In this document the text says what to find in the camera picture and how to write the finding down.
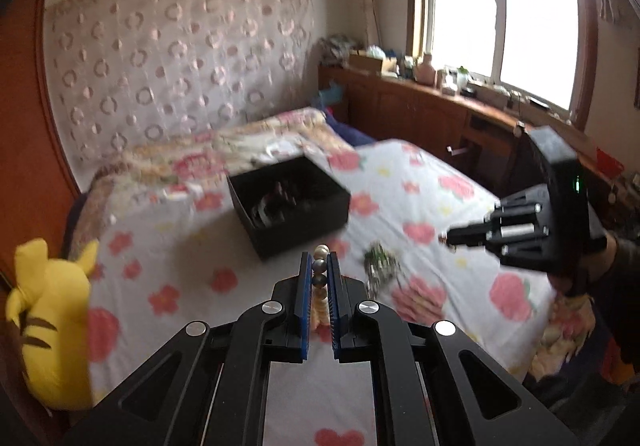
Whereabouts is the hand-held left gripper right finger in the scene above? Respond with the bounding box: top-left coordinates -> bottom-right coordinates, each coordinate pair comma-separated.
328,255 -> 582,446

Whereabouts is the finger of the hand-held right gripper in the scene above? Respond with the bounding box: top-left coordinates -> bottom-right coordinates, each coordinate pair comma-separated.
445,222 -> 501,252

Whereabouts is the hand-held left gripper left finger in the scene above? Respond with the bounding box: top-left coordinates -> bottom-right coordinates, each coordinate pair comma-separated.
62,252 -> 311,446

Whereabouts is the pearl bracelet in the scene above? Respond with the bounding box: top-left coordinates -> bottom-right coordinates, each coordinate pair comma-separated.
308,243 -> 332,333

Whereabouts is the black storage box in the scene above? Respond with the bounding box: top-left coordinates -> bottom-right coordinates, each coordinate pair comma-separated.
227,155 -> 352,262

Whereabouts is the silver cuff bracelet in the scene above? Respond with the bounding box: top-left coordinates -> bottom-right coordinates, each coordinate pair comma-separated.
249,193 -> 287,228

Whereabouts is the person's right forearm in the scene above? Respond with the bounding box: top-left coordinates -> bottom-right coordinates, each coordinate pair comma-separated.
590,236 -> 640,379

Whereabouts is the person's right hand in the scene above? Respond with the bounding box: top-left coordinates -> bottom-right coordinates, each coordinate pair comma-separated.
549,231 -> 621,298

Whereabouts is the green jewelled brooch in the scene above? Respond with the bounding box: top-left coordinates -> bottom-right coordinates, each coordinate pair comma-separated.
363,243 -> 402,298

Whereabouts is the strawberry print bed sheet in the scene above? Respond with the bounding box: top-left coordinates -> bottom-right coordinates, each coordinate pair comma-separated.
85,138 -> 559,446

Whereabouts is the wooden cabinet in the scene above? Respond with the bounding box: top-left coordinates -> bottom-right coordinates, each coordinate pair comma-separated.
317,63 -> 640,209

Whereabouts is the dark blue blanket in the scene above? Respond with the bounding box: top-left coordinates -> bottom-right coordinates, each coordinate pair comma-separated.
322,108 -> 377,147

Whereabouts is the floral quilt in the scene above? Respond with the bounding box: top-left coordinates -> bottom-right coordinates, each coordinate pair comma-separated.
75,107 -> 359,208

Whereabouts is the blue bag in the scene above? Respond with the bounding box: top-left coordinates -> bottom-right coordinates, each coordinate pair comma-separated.
314,83 -> 346,110

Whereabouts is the cardboard box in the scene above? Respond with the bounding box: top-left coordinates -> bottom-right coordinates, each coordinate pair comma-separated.
348,51 -> 386,75

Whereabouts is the window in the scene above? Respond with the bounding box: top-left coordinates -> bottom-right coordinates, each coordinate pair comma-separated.
406,0 -> 601,128

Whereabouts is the yellow plush toy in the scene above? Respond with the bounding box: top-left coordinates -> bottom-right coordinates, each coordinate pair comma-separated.
5,238 -> 102,412

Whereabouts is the circle patterned wall cloth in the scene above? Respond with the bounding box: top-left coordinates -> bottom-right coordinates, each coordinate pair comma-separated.
45,0 -> 319,168

